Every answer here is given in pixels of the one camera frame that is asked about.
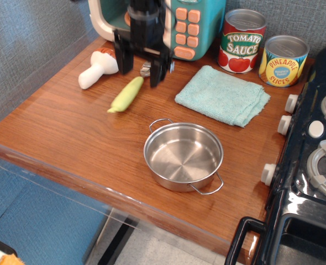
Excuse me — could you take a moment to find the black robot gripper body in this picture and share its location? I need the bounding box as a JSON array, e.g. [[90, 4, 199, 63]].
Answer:
[[118, 1, 175, 72]]

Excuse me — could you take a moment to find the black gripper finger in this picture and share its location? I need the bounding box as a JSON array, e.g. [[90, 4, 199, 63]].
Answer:
[[114, 29, 134, 75], [150, 54, 171, 88]]

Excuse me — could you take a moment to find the green handled metal spoon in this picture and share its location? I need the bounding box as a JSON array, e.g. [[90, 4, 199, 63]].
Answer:
[[107, 61, 151, 113]]

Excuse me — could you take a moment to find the white toy mushroom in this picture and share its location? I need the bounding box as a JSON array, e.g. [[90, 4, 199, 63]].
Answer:
[[78, 47, 119, 89]]

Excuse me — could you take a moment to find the light blue cloth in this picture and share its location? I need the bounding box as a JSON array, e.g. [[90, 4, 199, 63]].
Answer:
[[175, 65, 271, 128]]

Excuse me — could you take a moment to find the teal toy microwave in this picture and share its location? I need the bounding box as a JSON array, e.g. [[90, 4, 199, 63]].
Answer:
[[88, 0, 226, 61]]

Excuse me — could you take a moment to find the tomato sauce can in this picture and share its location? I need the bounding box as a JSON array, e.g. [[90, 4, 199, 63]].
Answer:
[[218, 9, 266, 73]]

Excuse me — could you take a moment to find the pineapple slices can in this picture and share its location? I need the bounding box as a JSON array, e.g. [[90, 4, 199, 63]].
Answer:
[[259, 35, 309, 88]]

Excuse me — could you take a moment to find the white stove knob upper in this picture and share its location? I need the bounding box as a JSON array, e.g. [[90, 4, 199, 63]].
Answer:
[[285, 94, 298, 114]]

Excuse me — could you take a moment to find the white stove knob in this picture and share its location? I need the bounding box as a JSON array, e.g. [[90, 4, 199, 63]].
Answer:
[[285, 94, 298, 114], [261, 163, 276, 186], [277, 115, 292, 136]]

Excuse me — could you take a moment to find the white stove knob middle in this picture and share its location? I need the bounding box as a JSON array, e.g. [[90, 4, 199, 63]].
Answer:
[[277, 115, 292, 136]]

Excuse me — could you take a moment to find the white stove knob lower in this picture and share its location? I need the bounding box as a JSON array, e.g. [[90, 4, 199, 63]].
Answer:
[[261, 163, 276, 186]]

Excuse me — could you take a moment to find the black toy stove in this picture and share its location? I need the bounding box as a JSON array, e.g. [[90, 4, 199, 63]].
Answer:
[[225, 48, 326, 264]]

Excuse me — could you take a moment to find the orange object in basket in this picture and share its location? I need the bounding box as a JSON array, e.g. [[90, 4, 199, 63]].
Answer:
[[0, 234, 24, 265]]

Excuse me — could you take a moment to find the steel pot with handles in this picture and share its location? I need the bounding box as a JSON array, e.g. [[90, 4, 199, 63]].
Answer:
[[143, 118, 224, 195]]

